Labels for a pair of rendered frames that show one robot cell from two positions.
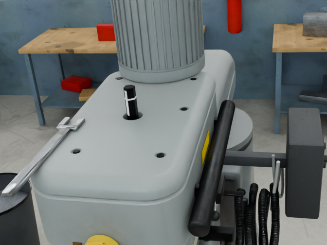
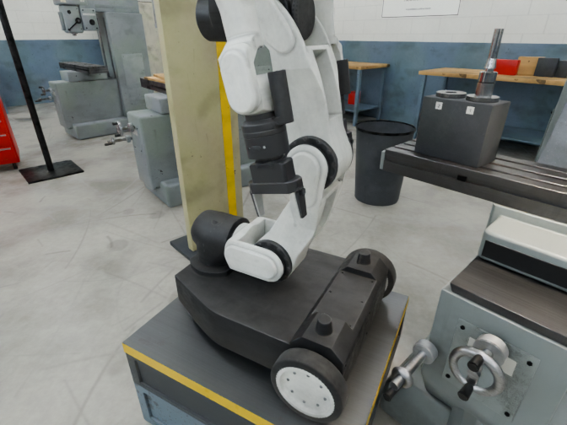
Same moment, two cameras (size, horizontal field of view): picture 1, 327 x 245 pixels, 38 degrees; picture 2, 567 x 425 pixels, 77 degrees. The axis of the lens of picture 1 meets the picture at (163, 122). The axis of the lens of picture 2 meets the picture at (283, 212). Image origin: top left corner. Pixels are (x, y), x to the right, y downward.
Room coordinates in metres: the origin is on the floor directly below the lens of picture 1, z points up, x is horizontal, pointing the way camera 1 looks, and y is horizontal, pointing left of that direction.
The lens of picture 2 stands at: (-0.39, 0.27, 1.30)
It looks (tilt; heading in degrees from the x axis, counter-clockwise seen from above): 27 degrees down; 32
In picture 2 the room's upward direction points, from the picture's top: straight up
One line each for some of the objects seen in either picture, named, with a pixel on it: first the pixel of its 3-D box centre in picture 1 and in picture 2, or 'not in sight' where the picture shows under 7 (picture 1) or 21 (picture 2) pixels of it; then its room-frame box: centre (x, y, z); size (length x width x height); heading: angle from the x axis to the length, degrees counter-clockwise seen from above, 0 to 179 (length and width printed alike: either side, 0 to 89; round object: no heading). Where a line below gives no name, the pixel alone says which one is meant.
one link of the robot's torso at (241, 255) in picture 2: not in sight; (267, 247); (0.40, 0.83, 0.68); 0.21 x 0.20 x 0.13; 94
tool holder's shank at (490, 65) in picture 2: not in sight; (494, 51); (0.86, 0.35, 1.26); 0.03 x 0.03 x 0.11
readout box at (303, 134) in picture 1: (304, 161); not in sight; (1.01, -0.35, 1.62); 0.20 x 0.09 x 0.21; 165
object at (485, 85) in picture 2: not in sight; (485, 85); (0.86, 0.35, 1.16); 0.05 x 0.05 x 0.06
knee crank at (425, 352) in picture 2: not in sight; (410, 368); (0.33, 0.33, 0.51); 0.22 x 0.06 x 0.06; 165
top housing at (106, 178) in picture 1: (139, 148); not in sight; (0.82, 0.05, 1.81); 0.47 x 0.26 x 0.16; 165
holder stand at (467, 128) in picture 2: not in sight; (459, 126); (0.88, 0.40, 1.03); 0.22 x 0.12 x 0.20; 70
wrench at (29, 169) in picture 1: (45, 151); not in sight; (0.69, 0.20, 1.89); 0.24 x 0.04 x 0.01; 163
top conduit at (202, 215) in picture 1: (214, 154); not in sight; (0.80, -0.09, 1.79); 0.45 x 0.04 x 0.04; 165
